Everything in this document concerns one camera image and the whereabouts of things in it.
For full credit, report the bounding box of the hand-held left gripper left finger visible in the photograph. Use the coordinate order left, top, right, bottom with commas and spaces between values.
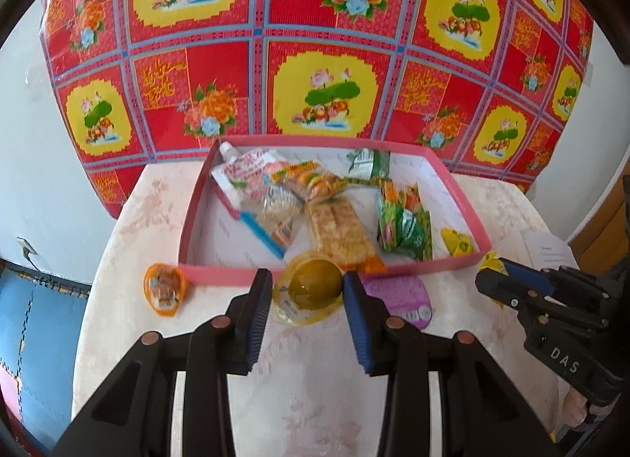
49, 267, 274, 457

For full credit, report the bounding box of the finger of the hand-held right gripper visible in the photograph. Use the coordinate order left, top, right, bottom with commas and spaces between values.
475, 271, 554, 329
495, 257, 616, 301

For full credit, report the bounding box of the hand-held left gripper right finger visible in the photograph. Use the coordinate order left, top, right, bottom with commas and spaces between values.
342, 271, 562, 457

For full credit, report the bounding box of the small yellow snack packet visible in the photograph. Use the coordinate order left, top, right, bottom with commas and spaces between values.
440, 227, 476, 257
476, 250, 513, 310

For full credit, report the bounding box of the yellow jelly cup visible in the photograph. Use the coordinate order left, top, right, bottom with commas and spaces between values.
272, 250, 345, 327

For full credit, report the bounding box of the pink cardboard box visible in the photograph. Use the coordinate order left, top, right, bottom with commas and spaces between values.
178, 136, 493, 288

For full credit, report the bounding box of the clear packet with blue strip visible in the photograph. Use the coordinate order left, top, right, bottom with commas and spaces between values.
239, 186, 306, 261

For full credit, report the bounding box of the pink jelly drink pouch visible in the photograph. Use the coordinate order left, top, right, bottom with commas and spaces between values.
211, 141, 291, 214

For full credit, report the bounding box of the orange yellow snack packet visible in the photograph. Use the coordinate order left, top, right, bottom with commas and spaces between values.
273, 160, 345, 204

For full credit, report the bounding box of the green white snack packet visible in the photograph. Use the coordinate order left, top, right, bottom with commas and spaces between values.
347, 148, 392, 182

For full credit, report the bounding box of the person's right hand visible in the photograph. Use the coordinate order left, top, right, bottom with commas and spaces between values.
563, 385, 591, 431

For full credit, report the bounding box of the white paper sheet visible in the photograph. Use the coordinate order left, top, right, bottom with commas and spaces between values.
522, 229, 580, 272

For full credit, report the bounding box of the purple plastic container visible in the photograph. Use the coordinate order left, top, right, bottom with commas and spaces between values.
359, 275, 434, 330

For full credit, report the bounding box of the orange jelly cup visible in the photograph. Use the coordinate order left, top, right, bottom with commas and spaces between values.
144, 263, 190, 318

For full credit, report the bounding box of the orange cracker packet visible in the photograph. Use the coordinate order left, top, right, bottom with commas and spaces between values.
304, 196, 387, 275

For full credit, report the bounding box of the blue foam mat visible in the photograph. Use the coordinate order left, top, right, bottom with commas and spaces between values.
0, 260, 92, 438

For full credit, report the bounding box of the red floral printed cloth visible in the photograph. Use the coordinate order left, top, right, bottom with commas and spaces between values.
39, 0, 594, 219

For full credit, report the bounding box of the black cable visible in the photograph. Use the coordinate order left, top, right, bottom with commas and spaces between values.
22, 250, 92, 299

